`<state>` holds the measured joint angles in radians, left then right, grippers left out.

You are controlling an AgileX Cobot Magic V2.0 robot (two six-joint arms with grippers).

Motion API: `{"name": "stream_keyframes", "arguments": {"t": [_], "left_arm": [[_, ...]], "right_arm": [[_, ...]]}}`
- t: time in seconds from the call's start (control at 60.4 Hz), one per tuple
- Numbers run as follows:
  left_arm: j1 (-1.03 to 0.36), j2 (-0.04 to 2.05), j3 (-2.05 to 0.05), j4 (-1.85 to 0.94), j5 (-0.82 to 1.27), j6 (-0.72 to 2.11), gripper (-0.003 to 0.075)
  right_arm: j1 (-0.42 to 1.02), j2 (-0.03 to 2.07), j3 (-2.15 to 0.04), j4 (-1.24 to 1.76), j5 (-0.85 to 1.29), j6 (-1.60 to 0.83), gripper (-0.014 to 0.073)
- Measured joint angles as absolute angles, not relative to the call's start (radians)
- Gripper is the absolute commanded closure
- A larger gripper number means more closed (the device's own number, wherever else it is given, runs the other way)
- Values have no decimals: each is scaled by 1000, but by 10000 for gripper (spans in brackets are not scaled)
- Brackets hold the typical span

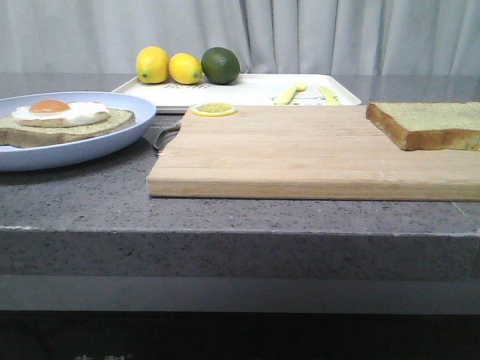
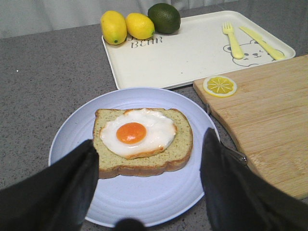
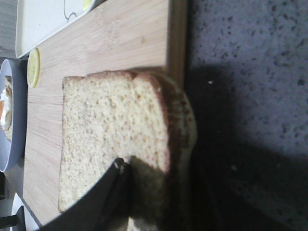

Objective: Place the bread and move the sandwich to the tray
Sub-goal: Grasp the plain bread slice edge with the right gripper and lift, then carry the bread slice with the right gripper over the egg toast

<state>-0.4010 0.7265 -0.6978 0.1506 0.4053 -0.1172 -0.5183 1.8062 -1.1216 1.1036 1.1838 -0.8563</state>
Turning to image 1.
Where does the bread slice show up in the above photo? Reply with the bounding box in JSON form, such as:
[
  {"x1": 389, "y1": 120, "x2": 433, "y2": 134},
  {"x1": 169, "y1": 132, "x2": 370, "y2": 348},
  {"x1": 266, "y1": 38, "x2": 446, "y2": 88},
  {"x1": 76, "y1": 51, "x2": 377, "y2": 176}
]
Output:
[
  {"x1": 365, "y1": 101, "x2": 479, "y2": 151},
  {"x1": 1, "y1": 108, "x2": 136, "y2": 149}
]

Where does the light blue plate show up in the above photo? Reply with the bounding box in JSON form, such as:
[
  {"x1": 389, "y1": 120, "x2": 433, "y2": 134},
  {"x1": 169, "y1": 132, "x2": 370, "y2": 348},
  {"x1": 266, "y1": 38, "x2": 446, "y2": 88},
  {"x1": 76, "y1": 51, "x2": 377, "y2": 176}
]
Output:
[{"x1": 1, "y1": 91, "x2": 156, "y2": 172}]

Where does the fried egg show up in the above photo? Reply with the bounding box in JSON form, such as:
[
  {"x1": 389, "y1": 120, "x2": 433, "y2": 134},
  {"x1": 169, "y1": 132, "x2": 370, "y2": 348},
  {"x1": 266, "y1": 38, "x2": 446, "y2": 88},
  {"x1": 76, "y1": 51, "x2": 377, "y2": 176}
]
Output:
[{"x1": 11, "y1": 99, "x2": 110, "y2": 128}]

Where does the white serving tray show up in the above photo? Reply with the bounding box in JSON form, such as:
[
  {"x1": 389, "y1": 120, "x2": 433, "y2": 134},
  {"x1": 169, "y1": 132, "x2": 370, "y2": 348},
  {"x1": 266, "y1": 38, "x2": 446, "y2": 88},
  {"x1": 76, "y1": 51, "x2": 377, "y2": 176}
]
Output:
[{"x1": 114, "y1": 73, "x2": 361, "y2": 114}]

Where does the lemon slice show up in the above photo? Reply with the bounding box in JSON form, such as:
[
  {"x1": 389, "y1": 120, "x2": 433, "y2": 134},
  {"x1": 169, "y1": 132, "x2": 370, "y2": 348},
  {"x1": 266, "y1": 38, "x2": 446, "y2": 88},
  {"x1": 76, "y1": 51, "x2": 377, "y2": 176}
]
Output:
[{"x1": 191, "y1": 103, "x2": 237, "y2": 117}]

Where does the yellow plastic spoon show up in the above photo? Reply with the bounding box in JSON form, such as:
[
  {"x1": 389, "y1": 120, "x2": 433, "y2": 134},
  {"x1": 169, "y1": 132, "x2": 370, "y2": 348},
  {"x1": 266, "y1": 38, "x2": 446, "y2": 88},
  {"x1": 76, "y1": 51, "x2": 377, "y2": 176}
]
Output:
[{"x1": 274, "y1": 82, "x2": 307, "y2": 105}]

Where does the wooden cutting board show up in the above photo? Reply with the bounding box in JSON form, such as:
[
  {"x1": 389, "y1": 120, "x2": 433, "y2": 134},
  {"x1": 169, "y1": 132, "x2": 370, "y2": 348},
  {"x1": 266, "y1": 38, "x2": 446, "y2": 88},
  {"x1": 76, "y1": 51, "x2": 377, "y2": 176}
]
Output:
[{"x1": 147, "y1": 106, "x2": 479, "y2": 201}]

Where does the green lime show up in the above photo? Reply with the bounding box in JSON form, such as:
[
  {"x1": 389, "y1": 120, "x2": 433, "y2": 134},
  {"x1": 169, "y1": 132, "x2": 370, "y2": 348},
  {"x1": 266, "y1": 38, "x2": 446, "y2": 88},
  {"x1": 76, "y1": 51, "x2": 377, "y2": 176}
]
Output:
[{"x1": 201, "y1": 46, "x2": 241, "y2": 85}]

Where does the right yellow lemon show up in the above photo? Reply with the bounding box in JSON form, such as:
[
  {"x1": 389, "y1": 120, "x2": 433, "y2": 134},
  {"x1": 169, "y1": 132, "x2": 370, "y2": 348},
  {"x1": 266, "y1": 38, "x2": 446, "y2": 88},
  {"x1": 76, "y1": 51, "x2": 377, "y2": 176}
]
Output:
[{"x1": 169, "y1": 52, "x2": 203, "y2": 85}]

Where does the yellow lemon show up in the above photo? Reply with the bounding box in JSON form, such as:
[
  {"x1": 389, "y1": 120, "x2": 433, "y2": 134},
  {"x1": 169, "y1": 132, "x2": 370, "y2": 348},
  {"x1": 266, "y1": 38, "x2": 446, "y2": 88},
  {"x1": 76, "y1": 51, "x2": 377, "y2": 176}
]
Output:
[
  {"x1": 169, "y1": 52, "x2": 203, "y2": 85},
  {"x1": 136, "y1": 46, "x2": 170, "y2": 84}
]

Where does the left yellow lemon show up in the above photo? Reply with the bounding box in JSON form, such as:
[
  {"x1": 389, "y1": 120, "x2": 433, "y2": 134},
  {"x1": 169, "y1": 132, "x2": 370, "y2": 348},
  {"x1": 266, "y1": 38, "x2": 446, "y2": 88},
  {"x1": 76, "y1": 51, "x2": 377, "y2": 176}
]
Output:
[{"x1": 136, "y1": 46, "x2": 170, "y2": 84}]

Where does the grey curtain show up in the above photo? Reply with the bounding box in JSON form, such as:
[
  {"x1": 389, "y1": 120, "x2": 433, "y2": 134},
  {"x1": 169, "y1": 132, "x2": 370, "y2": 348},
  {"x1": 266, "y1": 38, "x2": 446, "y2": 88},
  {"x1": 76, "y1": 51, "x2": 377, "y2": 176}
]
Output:
[{"x1": 1, "y1": 1, "x2": 479, "y2": 76}]

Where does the metal cutting board handle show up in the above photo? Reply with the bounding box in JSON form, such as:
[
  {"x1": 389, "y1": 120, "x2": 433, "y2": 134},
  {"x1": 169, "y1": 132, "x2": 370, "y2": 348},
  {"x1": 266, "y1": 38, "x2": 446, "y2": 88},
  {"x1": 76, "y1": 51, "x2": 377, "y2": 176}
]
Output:
[{"x1": 144, "y1": 124, "x2": 181, "y2": 154}]

